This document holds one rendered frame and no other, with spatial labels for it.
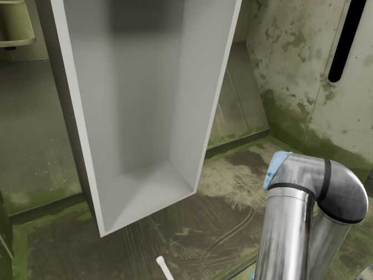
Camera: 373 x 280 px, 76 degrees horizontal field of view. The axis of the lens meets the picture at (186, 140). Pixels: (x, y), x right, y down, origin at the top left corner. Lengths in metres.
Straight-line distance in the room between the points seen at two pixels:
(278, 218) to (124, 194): 1.06
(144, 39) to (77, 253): 1.42
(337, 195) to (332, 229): 0.13
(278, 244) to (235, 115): 2.28
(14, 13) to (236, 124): 2.14
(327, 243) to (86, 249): 1.50
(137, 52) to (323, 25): 1.85
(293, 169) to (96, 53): 0.88
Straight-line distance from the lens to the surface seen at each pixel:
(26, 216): 2.20
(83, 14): 1.08
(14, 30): 1.93
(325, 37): 2.61
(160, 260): 1.28
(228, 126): 2.70
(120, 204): 1.47
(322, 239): 0.84
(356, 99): 2.51
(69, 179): 2.13
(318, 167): 0.70
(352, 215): 0.75
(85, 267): 1.82
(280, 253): 0.60
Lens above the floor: 1.50
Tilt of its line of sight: 30 degrees down
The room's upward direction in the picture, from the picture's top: 1 degrees clockwise
